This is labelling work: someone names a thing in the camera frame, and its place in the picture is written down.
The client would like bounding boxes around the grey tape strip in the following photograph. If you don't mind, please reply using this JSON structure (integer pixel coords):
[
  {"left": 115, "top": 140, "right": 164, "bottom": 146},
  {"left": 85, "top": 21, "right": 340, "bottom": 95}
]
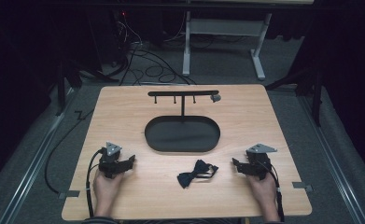
[
  {"left": 291, "top": 181, "right": 314, "bottom": 193},
  {"left": 57, "top": 189, "right": 81, "bottom": 201}
]

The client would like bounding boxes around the black hook stand with tray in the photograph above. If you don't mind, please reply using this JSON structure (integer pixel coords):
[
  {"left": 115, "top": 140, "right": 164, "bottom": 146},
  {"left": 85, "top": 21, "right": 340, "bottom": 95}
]
[{"left": 144, "top": 90, "right": 221, "bottom": 154}]

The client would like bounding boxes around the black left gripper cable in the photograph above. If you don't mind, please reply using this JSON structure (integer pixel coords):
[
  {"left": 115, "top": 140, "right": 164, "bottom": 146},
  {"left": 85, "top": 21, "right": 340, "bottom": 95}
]
[{"left": 85, "top": 148, "right": 105, "bottom": 218}]

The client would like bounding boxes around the black bow tie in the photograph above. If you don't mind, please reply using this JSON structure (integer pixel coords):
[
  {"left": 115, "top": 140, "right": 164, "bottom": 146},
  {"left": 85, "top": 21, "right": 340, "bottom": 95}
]
[{"left": 176, "top": 159, "right": 219, "bottom": 189}]

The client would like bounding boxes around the white desk frame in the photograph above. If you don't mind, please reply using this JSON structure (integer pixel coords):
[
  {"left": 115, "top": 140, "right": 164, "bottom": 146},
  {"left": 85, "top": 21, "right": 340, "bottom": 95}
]
[{"left": 181, "top": 11, "right": 274, "bottom": 82}]

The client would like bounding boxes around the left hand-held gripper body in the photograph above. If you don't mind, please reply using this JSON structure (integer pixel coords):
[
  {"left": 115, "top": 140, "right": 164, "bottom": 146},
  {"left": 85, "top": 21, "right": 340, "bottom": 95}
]
[{"left": 98, "top": 141, "right": 132, "bottom": 179}]

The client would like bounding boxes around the dark stand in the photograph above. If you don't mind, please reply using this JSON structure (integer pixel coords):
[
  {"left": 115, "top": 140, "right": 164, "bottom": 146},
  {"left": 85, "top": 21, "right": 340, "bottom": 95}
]
[
  {"left": 54, "top": 60, "right": 120, "bottom": 118},
  {"left": 265, "top": 66, "right": 324, "bottom": 128}
]

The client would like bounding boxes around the person's right hand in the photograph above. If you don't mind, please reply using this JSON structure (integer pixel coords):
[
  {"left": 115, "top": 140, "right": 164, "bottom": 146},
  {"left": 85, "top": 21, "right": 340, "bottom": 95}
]
[{"left": 246, "top": 172, "right": 278, "bottom": 203}]

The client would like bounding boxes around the black floor cable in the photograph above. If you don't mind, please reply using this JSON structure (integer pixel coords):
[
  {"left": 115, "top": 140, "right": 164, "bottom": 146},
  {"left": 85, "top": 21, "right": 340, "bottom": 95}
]
[{"left": 44, "top": 108, "right": 94, "bottom": 194}]

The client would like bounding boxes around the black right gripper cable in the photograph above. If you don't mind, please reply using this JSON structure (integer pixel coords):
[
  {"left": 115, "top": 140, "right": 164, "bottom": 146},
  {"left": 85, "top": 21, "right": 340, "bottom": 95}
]
[{"left": 263, "top": 161, "right": 286, "bottom": 223}]

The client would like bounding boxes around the metal floor rail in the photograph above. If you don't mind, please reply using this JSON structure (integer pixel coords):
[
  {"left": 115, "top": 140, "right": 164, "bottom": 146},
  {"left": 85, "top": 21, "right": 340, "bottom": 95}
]
[
  {"left": 296, "top": 94, "right": 365, "bottom": 224},
  {"left": 0, "top": 88, "right": 78, "bottom": 224}
]

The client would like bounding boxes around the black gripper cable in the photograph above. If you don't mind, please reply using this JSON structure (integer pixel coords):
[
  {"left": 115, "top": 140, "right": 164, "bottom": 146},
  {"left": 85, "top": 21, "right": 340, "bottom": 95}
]
[
  {"left": 263, "top": 161, "right": 286, "bottom": 223},
  {"left": 85, "top": 148, "right": 105, "bottom": 218}
]

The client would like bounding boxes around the tangle of black floor cables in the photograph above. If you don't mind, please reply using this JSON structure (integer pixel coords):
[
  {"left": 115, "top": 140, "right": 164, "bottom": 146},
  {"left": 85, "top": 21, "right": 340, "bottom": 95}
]
[{"left": 109, "top": 12, "right": 198, "bottom": 87}]

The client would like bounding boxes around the person's left hand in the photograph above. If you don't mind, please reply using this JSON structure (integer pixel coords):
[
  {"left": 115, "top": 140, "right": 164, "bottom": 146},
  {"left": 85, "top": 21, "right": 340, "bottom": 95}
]
[{"left": 92, "top": 168, "right": 126, "bottom": 201}]

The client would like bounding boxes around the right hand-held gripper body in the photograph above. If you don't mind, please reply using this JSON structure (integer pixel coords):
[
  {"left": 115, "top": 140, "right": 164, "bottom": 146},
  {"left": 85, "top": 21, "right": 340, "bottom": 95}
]
[{"left": 245, "top": 143, "right": 278, "bottom": 181}]

